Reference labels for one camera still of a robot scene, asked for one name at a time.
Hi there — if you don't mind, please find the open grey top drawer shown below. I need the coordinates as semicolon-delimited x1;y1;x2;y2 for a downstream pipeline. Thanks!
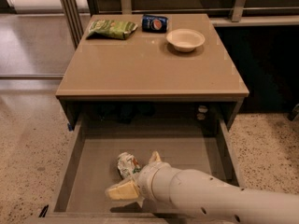
41;118;245;224

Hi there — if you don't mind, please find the green chip bag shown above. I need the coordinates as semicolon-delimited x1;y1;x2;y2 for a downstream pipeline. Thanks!
86;20;138;40

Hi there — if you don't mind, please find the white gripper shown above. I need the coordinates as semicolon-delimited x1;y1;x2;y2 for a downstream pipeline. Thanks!
105;151;175;205

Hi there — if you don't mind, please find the brown cabinet counter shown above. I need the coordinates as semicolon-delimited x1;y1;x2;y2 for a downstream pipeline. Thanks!
56;14;249;125

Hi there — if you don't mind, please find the blue pepsi can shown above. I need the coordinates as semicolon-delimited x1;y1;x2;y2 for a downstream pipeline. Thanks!
141;14;168;33

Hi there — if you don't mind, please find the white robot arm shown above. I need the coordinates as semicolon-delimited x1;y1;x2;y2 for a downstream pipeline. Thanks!
106;152;299;224

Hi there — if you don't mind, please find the metal railing frame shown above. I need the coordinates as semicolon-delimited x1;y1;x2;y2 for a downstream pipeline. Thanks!
60;0;299;45

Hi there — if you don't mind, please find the white paper bowl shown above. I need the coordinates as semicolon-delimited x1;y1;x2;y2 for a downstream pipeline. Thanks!
166;29;206;52

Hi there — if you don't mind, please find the crushed 7up can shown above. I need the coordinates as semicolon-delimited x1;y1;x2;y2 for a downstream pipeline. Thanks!
117;152;141;179

